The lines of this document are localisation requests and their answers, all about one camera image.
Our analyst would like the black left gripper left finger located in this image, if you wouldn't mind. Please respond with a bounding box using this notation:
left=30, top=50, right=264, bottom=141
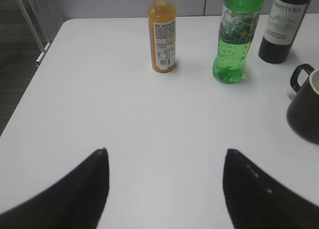
left=0, top=148, right=110, bottom=229

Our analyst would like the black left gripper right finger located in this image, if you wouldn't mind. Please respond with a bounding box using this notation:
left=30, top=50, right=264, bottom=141
left=223, top=149, right=319, bottom=229

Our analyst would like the black mug white inside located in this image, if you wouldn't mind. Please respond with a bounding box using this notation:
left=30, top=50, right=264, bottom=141
left=287, top=63, right=319, bottom=144

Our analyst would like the green sprite bottle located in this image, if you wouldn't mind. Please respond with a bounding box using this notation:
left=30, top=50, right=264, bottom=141
left=212, top=0, right=264, bottom=84

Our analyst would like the dark red wine bottle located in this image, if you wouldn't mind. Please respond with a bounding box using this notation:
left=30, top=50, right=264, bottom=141
left=258, top=0, right=312, bottom=64

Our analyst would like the orange juice bottle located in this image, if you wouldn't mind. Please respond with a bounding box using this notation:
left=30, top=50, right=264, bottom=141
left=148, top=0, right=176, bottom=73

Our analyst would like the white table leg frame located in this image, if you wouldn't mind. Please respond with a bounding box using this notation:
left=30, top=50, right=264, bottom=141
left=15, top=0, right=53, bottom=67

